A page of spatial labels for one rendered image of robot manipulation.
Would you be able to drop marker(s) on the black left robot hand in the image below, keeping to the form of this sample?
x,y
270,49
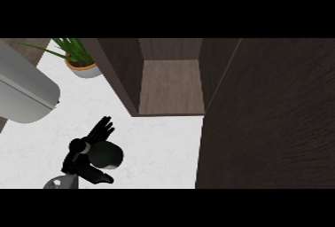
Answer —
x,y
74,161

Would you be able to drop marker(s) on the green potted plant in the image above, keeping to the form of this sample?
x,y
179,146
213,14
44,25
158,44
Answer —
x,y
78,59

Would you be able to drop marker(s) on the dark brown cabinet door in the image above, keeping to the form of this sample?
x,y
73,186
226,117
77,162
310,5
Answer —
x,y
270,118

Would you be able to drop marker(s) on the open brown wooden cabinet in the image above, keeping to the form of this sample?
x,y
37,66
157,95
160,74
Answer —
x,y
170,88

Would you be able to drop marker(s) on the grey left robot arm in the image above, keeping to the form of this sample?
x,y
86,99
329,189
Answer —
x,y
64,181

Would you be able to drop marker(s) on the dark green wine bottle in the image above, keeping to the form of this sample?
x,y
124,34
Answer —
x,y
106,155

